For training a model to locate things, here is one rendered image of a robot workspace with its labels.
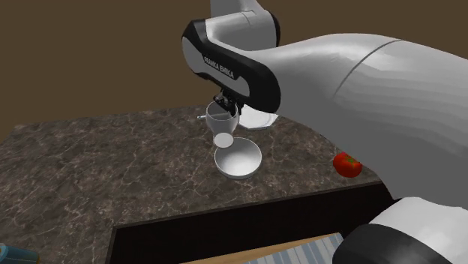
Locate white cup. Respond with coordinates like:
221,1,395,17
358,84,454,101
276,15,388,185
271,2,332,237
205,100,241,149

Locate white plate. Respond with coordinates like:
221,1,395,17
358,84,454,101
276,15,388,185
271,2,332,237
238,105,280,131

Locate white bowl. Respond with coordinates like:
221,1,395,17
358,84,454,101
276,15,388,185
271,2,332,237
214,136,263,180

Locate red tomato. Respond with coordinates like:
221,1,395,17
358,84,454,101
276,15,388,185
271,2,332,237
331,151,364,179

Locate blue white striped rug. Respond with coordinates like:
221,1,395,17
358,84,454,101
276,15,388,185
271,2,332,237
244,232,345,264

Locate blue object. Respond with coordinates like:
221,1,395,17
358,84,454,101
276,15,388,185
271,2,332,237
0,242,41,264

